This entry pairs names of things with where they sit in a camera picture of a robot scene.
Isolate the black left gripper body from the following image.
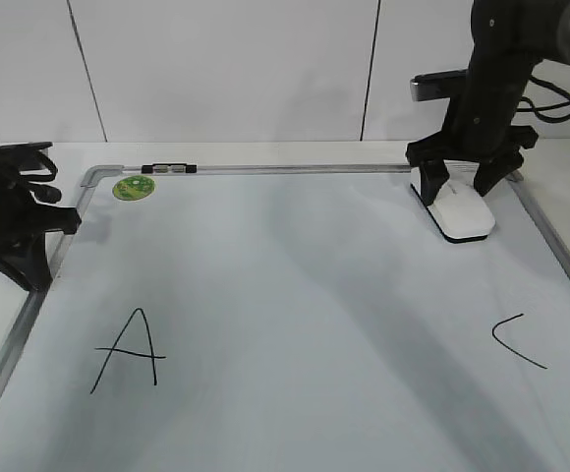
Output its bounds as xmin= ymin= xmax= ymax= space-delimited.
xmin=0 ymin=162 xmax=80 ymax=243

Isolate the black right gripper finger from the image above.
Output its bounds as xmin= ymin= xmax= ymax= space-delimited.
xmin=473 ymin=150 xmax=524 ymax=196
xmin=419 ymin=160 xmax=450 ymax=207

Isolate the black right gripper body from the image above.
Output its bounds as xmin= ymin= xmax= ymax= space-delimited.
xmin=406 ymin=50 xmax=537 ymax=167

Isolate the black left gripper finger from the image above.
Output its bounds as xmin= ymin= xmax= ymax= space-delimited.
xmin=0 ymin=142 xmax=53 ymax=172
xmin=0 ymin=234 xmax=52 ymax=291

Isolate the white rectangular board eraser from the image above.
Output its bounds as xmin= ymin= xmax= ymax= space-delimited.
xmin=425 ymin=179 xmax=495 ymax=244

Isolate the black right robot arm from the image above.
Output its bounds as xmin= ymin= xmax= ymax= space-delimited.
xmin=406 ymin=1 xmax=570 ymax=206

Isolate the round green magnet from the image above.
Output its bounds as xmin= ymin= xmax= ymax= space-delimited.
xmin=112 ymin=175 xmax=155 ymax=202

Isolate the black silver hanging clip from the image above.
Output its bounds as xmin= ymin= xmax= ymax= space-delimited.
xmin=141 ymin=163 xmax=198 ymax=175

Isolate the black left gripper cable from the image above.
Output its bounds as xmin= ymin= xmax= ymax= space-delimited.
xmin=0 ymin=147 xmax=63 ymax=206

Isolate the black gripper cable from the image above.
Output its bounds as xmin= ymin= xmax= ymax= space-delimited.
xmin=0 ymin=147 xmax=63 ymax=206
xmin=518 ymin=73 xmax=570 ymax=123

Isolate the grey wrist camera bar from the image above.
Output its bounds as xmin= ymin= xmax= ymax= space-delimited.
xmin=410 ymin=69 xmax=467 ymax=102

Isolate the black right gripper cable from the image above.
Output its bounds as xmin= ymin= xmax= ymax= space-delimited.
xmin=518 ymin=73 xmax=570 ymax=123

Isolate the white whiteboard with grey frame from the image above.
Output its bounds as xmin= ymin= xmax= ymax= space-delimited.
xmin=0 ymin=168 xmax=570 ymax=471

